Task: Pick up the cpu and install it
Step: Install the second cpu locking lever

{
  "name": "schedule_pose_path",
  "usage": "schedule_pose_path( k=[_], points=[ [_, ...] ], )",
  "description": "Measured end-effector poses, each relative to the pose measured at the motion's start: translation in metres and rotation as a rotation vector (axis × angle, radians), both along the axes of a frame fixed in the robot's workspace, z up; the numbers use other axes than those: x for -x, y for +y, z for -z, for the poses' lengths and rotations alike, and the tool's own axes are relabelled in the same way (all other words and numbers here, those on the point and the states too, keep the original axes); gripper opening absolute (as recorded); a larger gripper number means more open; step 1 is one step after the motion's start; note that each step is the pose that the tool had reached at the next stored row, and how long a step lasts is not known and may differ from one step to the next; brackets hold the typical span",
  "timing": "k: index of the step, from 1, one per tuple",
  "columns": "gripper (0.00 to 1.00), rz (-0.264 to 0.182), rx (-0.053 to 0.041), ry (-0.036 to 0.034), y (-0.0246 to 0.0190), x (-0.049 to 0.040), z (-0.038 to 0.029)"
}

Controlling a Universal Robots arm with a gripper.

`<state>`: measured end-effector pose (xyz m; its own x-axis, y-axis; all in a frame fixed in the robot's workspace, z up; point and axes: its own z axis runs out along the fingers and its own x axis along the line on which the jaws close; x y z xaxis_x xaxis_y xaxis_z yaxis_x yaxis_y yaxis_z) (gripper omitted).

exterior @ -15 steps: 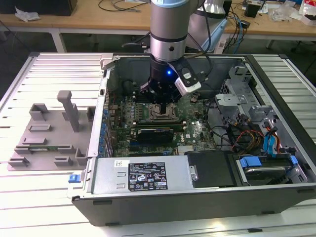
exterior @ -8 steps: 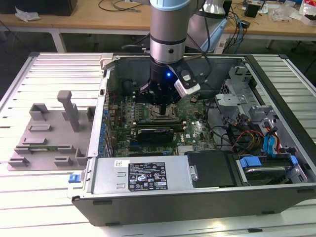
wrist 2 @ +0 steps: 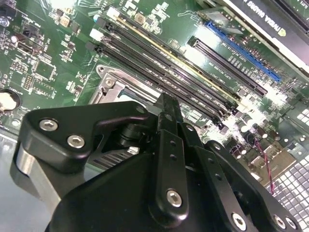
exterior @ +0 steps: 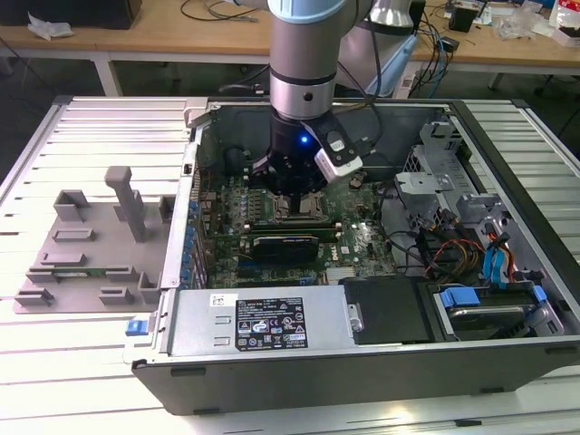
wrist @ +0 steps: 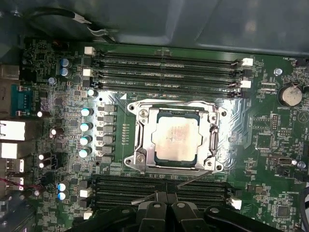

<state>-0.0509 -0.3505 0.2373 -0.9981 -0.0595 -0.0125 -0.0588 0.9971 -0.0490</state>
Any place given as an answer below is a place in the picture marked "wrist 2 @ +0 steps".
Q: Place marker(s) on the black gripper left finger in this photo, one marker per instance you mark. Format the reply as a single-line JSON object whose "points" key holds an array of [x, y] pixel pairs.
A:
{"points": [[53, 145]]}

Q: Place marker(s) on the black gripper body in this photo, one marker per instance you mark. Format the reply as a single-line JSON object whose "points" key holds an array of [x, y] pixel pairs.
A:
{"points": [[108, 205]]}

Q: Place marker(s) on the silver CPU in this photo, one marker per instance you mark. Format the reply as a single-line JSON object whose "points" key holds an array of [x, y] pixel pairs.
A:
{"points": [[126, 94]]}

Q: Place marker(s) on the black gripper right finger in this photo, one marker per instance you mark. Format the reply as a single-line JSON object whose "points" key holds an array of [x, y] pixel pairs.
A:
{"points": [[213, 168]]}

